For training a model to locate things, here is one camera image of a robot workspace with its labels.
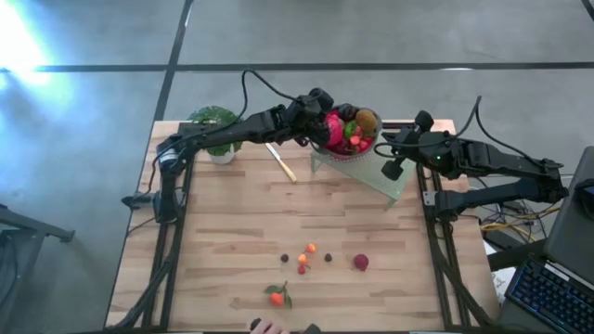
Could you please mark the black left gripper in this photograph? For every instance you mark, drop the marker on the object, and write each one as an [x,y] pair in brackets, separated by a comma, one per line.
[301,116]

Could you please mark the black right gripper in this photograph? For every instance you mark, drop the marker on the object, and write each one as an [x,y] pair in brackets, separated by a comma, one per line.
[438,155]

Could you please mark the large bright red fruit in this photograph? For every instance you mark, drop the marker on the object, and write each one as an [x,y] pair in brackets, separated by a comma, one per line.
[334,130]

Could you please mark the dark red apple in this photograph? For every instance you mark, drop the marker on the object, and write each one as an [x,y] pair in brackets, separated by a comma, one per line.
[341,148]

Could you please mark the red colander with grey rim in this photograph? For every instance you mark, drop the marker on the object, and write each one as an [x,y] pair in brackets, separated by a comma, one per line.
[378,132]

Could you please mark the green apple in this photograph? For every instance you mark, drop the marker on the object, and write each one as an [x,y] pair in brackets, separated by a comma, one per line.
[350,129]

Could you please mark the red strawberry with leaves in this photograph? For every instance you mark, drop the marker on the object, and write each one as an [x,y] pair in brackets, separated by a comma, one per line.
[365,145]

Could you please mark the dark purple plum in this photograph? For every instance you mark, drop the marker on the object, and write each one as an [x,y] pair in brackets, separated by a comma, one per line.
[347,111]

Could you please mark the small orange red peach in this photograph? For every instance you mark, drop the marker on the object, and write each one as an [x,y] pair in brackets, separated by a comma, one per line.
[355,139]

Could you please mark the brown kiwi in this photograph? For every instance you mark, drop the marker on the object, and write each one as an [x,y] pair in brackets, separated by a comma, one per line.
[366,119]

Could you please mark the orange tangerine with green leaves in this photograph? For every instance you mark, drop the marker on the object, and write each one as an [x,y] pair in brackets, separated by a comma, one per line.
[276,298]

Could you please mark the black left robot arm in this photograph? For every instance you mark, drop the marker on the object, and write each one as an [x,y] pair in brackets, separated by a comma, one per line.
[241,130]

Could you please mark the dark red round fruit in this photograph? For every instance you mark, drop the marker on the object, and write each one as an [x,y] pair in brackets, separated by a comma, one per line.
[361,262]

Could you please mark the green perforated metal shelf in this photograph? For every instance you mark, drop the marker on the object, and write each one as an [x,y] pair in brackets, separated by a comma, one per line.
[371,176]

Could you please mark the green plant in white pot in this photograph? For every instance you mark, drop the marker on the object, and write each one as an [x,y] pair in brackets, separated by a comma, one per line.
[218,116]

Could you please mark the orange apricot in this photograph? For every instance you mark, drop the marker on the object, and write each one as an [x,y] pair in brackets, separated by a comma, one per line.
[302,259]
[311,248]

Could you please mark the black power adapter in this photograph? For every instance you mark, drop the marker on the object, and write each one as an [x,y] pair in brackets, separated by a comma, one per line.
[512,203]

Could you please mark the red raspberry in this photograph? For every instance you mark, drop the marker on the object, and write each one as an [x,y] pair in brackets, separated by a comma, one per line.
[301,269]

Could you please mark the laptop with lit keyboard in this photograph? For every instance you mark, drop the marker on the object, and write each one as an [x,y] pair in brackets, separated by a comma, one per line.
[547,297]

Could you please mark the grey metal cart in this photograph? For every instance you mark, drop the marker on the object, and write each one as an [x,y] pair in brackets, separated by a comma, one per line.
[37,227]

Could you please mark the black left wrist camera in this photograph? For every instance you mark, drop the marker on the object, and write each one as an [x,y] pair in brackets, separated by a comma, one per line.
[321,97]

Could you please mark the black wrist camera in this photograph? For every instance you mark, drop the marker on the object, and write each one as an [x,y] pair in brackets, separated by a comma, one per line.
[321,97]
[423,120]

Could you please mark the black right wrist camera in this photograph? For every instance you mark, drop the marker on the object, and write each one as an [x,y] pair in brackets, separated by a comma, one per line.
[423,120]

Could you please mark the grey metal corner bracket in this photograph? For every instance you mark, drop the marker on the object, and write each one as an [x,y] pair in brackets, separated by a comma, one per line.
[430,198]

